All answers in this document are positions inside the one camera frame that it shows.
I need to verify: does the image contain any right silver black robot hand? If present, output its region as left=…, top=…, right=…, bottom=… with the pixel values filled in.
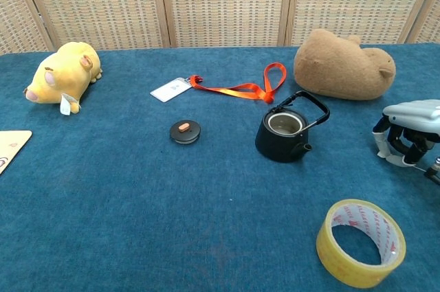
left=372, top=99, right=440, bottom=169

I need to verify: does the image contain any black cast iron teapot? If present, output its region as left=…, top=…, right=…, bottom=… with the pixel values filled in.
left=254, top=90, right=331, bottom=164

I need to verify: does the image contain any black teapot lid orange knob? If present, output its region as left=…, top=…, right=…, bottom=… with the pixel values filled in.
left=169, top=119, right=202, bottom=146

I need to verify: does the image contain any brown capybara plush toy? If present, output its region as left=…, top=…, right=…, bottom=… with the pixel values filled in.
left=293, top=28, right=397, bottom=101

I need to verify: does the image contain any yellow hamster plush toy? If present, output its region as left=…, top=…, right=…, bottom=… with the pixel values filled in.
left=23, top=41, right=103, bottom=116

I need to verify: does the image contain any yellow clear tape roll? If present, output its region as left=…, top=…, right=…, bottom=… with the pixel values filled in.
left=316, top=199, right=407, bottom=289

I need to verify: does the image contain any beige card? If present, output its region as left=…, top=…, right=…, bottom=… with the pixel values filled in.
left=0, top=130, right=33, bottom=175

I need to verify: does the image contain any white ID badge card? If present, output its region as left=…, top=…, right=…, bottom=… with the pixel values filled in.
left=150, top=77, right=193, bottom=103

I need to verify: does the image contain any woven wooden folding screen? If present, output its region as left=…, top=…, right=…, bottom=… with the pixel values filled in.
left=0, top=0, right=440, bottom=56

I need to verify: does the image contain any blue felt table cover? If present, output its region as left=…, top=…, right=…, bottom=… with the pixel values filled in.
left=0, top=43, right=440, bottom=292

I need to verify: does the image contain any orange lanyard strap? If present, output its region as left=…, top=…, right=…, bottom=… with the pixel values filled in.
left=186, top=62, right=287, bottom=104

